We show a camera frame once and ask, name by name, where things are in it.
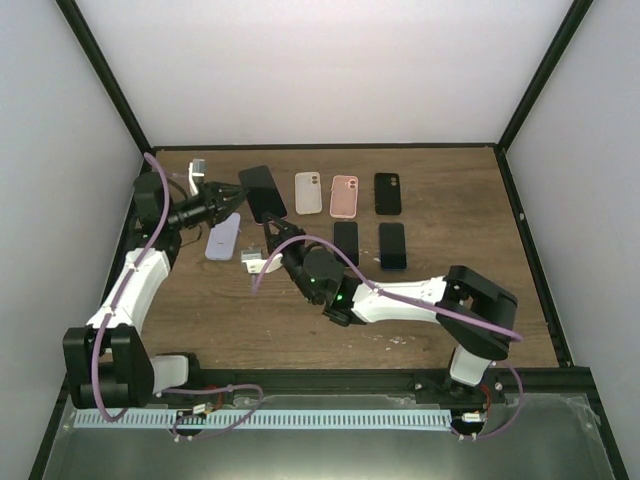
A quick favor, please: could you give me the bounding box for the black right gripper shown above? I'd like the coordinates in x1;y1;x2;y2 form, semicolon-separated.
262;214;320;305

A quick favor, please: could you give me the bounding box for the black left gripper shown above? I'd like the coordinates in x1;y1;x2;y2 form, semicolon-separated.
167;182;250;231

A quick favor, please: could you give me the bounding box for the pink smartphone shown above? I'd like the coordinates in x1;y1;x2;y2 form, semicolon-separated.
238;165;288;225

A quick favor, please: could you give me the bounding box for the lavender phone case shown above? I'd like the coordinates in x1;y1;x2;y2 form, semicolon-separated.
205;212;241;261

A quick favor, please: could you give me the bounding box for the cream phone case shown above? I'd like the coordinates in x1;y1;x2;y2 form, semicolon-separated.
294;171;322;215

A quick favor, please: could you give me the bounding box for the white smartphone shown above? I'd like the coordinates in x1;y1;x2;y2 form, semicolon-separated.
333;221;359;266

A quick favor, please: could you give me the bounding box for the pink phone case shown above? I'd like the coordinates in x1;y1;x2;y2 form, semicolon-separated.
329;175;359;219

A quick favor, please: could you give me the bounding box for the blue smartphone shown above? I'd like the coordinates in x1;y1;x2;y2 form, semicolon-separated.
379;222;407;271

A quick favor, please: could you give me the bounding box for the black phone case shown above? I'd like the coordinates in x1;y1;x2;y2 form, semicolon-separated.
374;172;402;216

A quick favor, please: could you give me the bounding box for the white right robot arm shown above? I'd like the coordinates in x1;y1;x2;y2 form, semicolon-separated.
258;212;522;403

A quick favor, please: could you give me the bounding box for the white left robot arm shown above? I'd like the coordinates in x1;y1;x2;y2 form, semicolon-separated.
63;172;246;412

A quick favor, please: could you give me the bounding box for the light blue slotted strip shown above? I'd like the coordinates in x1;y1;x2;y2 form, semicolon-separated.
73;409;452;431

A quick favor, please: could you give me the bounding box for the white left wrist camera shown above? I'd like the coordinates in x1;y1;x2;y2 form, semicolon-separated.
188;158;207;196

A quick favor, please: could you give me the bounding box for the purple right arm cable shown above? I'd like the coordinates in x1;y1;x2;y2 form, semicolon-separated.
249;234;525;441

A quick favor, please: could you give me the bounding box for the black frame rail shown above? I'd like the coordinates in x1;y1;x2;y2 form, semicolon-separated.
64;367;594;401

